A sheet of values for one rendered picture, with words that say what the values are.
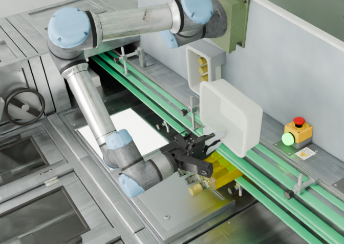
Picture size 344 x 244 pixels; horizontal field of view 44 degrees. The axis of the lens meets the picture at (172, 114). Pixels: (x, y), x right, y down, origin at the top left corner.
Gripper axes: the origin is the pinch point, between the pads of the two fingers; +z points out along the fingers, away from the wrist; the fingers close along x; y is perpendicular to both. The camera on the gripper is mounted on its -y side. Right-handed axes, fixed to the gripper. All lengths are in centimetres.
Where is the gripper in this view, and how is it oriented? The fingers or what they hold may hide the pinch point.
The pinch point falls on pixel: (224, 136)
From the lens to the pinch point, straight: 136.6
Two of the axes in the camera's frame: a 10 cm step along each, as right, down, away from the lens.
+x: 1.3, 7.3, 6.8
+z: 8.3, -4.5, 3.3
